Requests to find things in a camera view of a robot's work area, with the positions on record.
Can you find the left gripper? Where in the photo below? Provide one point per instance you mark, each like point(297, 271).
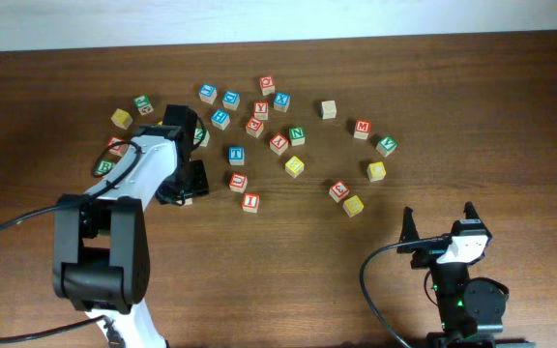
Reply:
point(165, 196)

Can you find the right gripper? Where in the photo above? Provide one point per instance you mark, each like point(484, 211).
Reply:
point(425, 256)

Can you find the red I block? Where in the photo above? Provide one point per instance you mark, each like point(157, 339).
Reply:
point(250, 202)

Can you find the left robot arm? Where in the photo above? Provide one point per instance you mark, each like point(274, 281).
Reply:
point(101, 254)

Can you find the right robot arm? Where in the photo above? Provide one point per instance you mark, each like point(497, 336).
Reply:
point(471, 309)

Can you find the green Z block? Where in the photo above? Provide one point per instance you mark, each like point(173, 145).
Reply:
point(201, 137)

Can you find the red U block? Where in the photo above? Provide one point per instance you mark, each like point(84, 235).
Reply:
point(238, 182)

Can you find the blue T block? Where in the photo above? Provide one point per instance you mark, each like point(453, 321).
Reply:
point(236, 156)

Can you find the blue H block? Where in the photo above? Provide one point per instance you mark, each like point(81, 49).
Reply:
point(220, 119)

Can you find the red 6 block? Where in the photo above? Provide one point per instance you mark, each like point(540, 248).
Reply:
point(117, 147)

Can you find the yellow C block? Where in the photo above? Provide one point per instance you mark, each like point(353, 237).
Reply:
point(376, 171)

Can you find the red E block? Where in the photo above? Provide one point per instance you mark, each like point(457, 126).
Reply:
point(254, 127)

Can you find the green B block far left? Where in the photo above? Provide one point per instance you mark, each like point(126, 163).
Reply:
point(103, 167)

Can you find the blue L block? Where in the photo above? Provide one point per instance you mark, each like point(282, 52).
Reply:
point(208, 93)

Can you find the green J block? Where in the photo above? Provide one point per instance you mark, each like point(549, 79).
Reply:
point(143, 105)

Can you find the yellow block upper left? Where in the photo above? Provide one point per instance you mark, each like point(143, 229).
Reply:
point(121, 119)

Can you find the blue D block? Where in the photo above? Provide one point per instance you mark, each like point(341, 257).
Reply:
point(231, 100)

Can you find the yellow block lower right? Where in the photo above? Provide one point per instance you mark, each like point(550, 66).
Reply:
point(353, 206)

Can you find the green V block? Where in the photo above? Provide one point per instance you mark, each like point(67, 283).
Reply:
point(386, 145)

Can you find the red Y block lower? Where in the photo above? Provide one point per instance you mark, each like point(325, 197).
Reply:
point(279, 144)

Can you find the red y block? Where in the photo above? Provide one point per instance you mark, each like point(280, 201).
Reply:
point(279, 144)
point(261, 110)

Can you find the red Y block upper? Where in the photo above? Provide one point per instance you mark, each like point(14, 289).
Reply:
point(261, 110)

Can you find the red 3 block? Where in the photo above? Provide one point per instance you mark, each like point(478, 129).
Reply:
point(339, 190)

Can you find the yellow block centre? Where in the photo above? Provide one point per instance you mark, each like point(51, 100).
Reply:
point(294, 167)

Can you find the green N block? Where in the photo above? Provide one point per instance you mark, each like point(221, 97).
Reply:
point(297, 136)

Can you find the blue X block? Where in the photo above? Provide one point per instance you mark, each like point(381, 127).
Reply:
point(281, 101)

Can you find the red M block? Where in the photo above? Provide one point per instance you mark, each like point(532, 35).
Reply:
point(362, 129)

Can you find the red Q block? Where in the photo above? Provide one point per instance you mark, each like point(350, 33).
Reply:
point(267, 85)

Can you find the plain wooden block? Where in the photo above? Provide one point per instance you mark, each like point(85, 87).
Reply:
point(328, 110)

